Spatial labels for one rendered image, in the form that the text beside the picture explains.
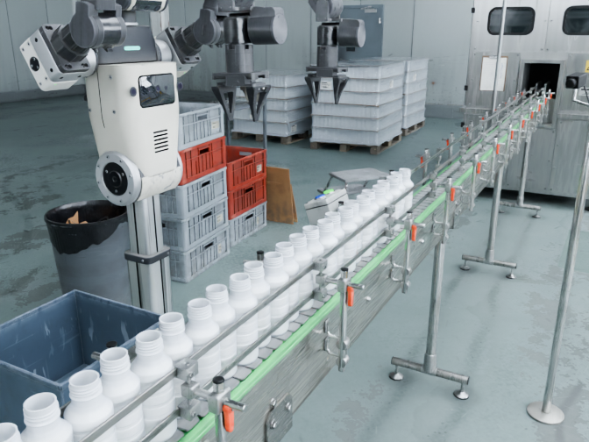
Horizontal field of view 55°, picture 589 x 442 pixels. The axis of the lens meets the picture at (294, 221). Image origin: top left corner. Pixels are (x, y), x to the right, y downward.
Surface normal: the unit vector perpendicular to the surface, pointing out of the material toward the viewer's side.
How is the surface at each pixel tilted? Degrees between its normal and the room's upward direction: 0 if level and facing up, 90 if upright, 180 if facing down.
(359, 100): 90
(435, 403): 0
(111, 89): 90
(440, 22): 90
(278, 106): 90
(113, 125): 101
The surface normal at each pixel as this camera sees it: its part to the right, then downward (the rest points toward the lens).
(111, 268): 0.72, 0.28
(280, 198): -0.44, 0.44
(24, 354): 0.88, 0.15
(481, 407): 0.00, -0.95
